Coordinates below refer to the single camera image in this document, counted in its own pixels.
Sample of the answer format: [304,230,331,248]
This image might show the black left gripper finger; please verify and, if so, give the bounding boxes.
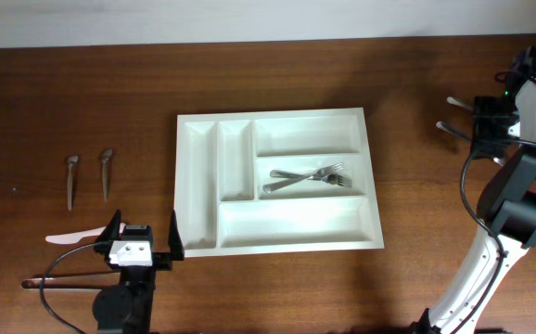
[168,211,185,261]
[94,210,121,253]

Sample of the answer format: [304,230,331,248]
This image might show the metal tablespoon silver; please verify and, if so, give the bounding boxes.
[446,96,474,112]

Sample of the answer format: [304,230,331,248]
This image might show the metal tablespoon dark handle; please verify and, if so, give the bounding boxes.
[435,121,505,167]

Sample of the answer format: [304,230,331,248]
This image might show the metal fork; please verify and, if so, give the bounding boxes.
[262,162,344,193]
[270,170,353,188]

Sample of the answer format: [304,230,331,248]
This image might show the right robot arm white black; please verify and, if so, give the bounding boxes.
[171,47,536,333]

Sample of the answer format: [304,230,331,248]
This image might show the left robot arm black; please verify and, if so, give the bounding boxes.
[92,211,173,334]

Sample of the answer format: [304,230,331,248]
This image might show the pink plastic knife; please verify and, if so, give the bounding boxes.
[45,223,126,245]

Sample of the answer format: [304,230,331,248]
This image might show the metal tongs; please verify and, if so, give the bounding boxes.
[20,271,120,291]

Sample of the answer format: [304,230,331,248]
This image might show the small metal teaspoon right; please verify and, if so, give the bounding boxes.
[100,148,113,201]

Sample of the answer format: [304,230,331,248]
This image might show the small metal teaspoon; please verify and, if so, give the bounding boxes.
[67,155,79,212]
[100,148,113,201]

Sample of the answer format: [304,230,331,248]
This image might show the small metal teaspoon left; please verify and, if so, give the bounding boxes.
[67,155,79,212]

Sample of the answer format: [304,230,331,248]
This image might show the white plastic cutlery tray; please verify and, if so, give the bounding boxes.
[173,108,384,258]

